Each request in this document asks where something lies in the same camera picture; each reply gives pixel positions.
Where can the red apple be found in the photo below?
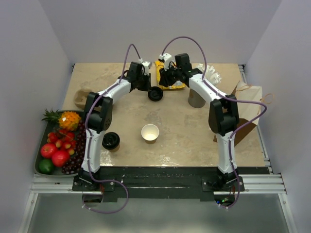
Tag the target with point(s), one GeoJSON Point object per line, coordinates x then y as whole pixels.
{"type": "Point", "coordinates": [60, 158]}
{"type": "Point", "coordinates": [48, 150]}

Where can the red strawberries cluster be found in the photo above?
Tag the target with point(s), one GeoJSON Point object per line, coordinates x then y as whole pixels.
{"type": "Point", "coordinates": [63, 139]}

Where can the aluminium frame rail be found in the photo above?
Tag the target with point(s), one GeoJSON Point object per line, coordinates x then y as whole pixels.
{"type": "Point", "coordinates": [260, 202]}

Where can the grey straw holder cup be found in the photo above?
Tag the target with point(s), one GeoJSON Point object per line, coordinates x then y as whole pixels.
{"type": "Point", "coordinates": [195, 100]}

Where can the small pineapple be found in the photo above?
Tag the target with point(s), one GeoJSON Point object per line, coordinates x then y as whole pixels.
{"type": "Point", "coordinates": [51, 116]}

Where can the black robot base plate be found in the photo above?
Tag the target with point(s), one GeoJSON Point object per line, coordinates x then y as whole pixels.
{"type": "Point", "coordinates": [116, 182]}

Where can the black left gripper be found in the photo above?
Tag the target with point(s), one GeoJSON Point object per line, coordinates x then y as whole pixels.
{"type": "Point", "coordinates": [148, 84]}

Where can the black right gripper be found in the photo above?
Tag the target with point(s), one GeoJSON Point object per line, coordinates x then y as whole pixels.
{"type": "Point", "coordinates": [164, 80]}

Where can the orange horned melon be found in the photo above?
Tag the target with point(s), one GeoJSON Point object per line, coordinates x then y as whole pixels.
{"type": "Point", "coordinates": [69, 120]}

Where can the brown paper bag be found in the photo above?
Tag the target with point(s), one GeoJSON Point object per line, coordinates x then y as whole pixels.
{"type": "Point", "coordinates": [247, 111]}

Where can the green fruit tray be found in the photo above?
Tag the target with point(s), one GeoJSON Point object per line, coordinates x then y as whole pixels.
{"type": "Point", "coordinates": [50, 128]}

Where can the purple grapes bunch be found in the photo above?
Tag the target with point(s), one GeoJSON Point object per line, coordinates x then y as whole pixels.
{"type": "Point", "coordinates": [78, 146]}

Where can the green lime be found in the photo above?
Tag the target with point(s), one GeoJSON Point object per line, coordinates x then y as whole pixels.
{"type": "Point", "coordinates": [46, 166]}

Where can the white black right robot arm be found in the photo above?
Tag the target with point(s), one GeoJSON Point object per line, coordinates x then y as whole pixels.
{"type": "Point", "coordinates": [223, 111]}

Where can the yellow snack bag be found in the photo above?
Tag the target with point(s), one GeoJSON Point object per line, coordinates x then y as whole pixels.
{"type": "Point", "coordinates": [175, 86]}

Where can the cardboard cup carrier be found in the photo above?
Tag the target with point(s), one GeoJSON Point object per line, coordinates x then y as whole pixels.
{"type": "Point", "coordinates": [80, 97]}

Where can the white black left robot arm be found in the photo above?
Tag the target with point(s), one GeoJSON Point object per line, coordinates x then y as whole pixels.
{"type": "Point", "coordinates": [98, 114]}

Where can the black plastic cup lid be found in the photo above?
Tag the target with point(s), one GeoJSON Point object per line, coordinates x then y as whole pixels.
{"type": "Point", "coordinates": [110, 140]}

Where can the brown paper cup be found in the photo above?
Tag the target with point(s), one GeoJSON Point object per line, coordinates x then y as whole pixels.
{"type": "Point", "coordinates": [115, 149]}
{"type": "Point", "coordinates": [150, 133]}

